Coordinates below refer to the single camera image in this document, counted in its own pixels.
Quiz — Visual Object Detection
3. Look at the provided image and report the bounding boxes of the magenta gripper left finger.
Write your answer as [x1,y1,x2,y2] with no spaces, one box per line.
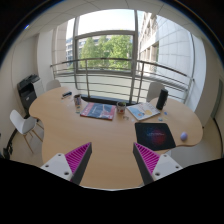
[41,143,92,185]

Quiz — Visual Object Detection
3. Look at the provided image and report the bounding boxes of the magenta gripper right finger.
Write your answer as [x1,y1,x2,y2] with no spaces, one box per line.
[133,143,182,185]

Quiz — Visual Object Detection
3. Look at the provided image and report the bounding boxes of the black galaxy mouse pad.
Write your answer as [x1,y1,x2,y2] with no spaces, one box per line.
[135,122,176,151]

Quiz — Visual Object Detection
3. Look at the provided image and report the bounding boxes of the lilac computer mouse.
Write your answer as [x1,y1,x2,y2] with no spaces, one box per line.
[180,132,188,141]

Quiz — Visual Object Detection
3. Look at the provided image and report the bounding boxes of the light blue open magazine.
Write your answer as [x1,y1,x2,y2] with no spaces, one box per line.
[127,102,160,121]

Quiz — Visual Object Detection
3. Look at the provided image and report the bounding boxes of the white chair left front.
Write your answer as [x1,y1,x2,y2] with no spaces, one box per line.
[10,110,42,151]

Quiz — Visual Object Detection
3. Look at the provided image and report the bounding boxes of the white chair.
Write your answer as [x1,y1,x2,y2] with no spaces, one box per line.
[146,82,164,102]
[10,110,42,151]
[46,80,61,91]

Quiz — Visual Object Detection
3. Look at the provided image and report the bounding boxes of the red and blue magazine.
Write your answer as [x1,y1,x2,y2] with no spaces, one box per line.
[81,102,116,120]

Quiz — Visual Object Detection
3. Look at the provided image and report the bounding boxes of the black cylindrical speaker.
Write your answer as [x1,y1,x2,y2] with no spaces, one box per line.
[156,89,168,110]

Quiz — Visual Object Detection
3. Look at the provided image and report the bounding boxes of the white patterned mug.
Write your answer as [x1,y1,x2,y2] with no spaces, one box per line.
[117,102,126,114]

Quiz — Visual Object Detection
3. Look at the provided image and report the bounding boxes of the black stapler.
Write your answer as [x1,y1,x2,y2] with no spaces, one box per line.
[62,91,72,98]

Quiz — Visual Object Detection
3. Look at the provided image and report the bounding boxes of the white chair back right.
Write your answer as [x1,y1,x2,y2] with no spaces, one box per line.
[146,82,164,102]

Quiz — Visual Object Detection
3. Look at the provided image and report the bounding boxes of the white chair back left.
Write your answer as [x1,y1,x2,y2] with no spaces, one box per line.
[46,80,61,91]

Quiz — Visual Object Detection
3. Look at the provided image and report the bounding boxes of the black office printer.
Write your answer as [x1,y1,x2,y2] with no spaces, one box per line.
[17,74,40,113]

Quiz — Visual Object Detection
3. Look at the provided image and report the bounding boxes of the metal balcony railing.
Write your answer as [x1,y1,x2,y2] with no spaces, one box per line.
[51,58,193,103]

